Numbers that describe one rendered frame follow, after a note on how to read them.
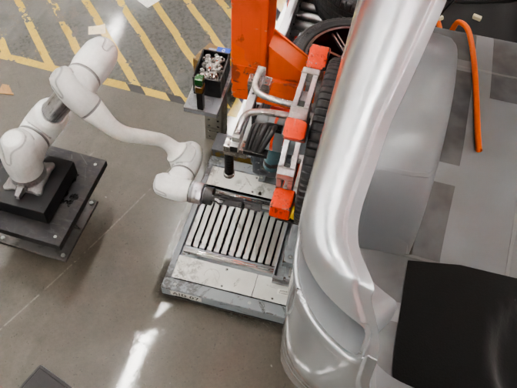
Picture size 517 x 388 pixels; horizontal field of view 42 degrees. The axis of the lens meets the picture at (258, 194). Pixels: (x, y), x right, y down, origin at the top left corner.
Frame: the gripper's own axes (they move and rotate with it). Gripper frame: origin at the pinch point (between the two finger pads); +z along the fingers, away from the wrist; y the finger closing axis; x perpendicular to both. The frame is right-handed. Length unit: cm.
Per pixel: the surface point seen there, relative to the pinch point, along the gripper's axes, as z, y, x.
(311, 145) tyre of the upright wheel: 19, 33, 32
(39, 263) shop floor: -99, -32, -59
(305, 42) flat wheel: -2, -88, 70
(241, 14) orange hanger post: -23, -18, 73
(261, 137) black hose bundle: 0.8, 25.8, 30.4
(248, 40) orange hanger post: -20, -27, 64
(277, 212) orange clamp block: 12.2, 26.3, 5.6
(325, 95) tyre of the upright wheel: 20, 27, 50
